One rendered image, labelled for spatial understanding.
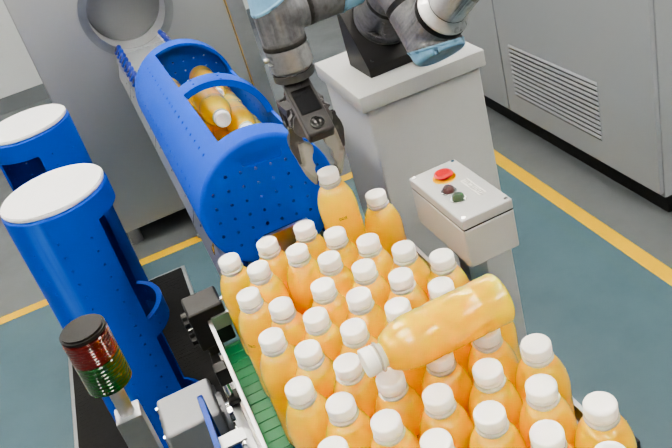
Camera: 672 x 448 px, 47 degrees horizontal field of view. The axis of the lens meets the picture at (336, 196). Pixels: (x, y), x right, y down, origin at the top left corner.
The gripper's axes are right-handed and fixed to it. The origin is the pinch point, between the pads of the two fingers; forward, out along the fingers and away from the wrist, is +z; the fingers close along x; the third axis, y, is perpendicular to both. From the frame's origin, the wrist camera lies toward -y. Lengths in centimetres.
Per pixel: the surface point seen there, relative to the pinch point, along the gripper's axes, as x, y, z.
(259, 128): 5.7, 20.0, -4.6
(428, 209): -15.1, -5.0, 12.5
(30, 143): 59, 131, 18
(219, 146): 14.2, 20.8, -3.9
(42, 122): 53, 138, 15
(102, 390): 46, -29, 1
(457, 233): -15.2, -15.8, 12.3
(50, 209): 54, 68, 15
